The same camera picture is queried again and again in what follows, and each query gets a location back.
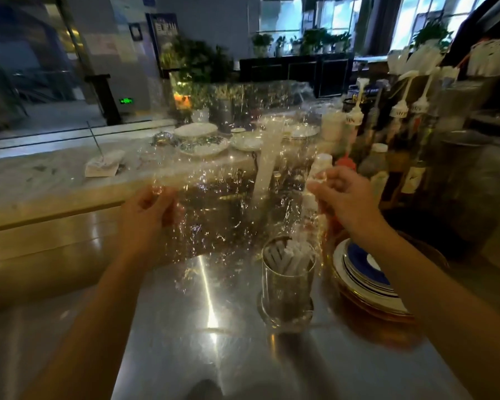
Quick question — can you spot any bunch of white wrapped straws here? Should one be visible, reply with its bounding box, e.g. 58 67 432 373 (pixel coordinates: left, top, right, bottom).
266 238 316 277

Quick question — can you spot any black stand with green light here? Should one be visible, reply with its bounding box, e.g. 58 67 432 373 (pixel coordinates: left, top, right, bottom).
84 73 135 126

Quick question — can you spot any large green leafy plant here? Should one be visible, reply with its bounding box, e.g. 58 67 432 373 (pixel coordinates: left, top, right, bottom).
163 36 236 123

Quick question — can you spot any white napkin block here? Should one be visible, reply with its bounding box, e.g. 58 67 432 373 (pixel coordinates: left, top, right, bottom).
84 149 126 178

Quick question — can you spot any dark wall poster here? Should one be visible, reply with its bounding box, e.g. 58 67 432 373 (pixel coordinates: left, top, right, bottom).
145 12 181 79

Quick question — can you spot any person's left forearm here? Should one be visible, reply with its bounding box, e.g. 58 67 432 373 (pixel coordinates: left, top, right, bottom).
19 256 161 400

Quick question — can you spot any person's right hand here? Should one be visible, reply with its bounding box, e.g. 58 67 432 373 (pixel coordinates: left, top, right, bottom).
306 166 385 247

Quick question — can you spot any clear plastic wrap sheet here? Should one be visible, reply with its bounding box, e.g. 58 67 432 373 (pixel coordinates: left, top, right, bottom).
138 80 353 296

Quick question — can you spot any large metal container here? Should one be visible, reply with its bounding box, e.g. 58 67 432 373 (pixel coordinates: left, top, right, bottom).
423 130 500 263

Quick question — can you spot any person's left hand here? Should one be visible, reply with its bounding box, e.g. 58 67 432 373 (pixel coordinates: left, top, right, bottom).
116 185 181 268

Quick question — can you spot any white squeeze bottle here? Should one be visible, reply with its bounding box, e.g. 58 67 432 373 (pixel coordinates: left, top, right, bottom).
302 152 334 217

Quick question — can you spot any bushy potted plant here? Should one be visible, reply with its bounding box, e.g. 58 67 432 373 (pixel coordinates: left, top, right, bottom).
301 28 353 55

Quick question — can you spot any person's right forearm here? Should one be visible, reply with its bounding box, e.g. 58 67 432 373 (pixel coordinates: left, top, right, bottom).
348 225 500 400

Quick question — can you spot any syrup bottle with white pump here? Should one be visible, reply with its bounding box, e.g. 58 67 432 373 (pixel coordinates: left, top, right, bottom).
400 67 442 196
381 71 419 202
344 77 371 163

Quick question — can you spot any round brown wooden tray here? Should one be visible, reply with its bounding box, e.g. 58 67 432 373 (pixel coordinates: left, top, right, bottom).
324 230 451 327

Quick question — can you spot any thin metal stick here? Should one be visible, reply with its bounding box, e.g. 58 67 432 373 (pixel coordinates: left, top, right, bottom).
86 121 106 159

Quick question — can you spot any black cabinet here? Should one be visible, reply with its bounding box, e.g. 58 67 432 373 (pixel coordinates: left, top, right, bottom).
239 52 356 99

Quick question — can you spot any blue and white plate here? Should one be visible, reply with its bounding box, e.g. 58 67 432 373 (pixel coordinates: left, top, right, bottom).
332 238 414 318

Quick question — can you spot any tall white plastic sleeve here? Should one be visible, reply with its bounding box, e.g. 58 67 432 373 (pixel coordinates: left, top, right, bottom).
251 120 285 201

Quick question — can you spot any clear glass cup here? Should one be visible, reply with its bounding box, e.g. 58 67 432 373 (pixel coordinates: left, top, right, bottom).
257 236 318 333

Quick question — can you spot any dark bottle with white cap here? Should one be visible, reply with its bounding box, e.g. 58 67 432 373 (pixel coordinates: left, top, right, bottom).
357 143 391 196

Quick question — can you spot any small potted plant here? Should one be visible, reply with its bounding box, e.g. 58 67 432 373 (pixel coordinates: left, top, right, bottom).
251 33 274 59

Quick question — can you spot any white cup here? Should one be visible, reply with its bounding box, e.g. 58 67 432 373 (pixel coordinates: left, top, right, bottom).
320 111 347 143

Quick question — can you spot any small white dish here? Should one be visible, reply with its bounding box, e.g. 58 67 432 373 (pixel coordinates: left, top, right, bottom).
229 128 264 153

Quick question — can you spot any flat white plate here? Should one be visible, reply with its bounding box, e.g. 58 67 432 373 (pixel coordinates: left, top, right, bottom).
174 122 219 140

